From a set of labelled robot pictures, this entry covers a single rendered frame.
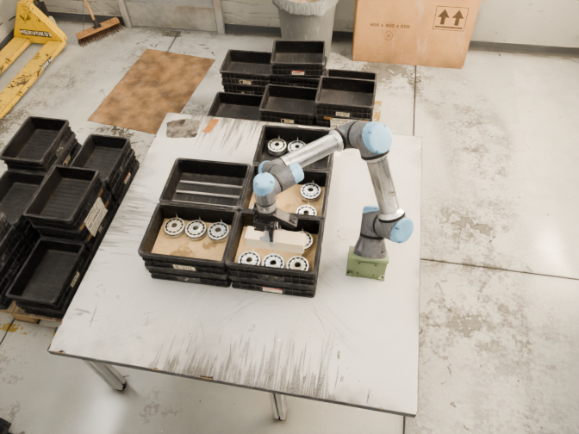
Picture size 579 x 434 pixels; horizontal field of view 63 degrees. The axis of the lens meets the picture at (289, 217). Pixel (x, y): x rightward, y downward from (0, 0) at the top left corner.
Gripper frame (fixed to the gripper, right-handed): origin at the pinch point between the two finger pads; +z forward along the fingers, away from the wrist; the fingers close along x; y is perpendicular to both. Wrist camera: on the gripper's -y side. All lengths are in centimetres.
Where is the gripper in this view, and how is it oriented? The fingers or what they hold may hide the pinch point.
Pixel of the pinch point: (275, 238)
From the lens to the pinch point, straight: 191.6
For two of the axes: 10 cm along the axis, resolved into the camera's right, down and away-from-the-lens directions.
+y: -9.8, -1.2, 1.4
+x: -1.8, 7.9, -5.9
